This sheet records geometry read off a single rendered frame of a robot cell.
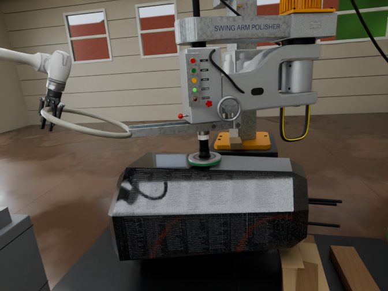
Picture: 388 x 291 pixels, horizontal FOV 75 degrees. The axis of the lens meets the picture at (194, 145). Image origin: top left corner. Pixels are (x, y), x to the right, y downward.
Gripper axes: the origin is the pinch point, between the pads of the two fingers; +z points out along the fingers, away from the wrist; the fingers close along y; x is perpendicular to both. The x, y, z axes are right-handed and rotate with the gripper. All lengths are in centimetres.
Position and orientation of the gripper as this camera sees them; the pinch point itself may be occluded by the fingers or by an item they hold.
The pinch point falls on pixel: (47, 124)
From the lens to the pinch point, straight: 167.5
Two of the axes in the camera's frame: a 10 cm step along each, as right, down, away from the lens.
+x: 0.0, -1.8, 9.8
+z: -3.1, 9.3, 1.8
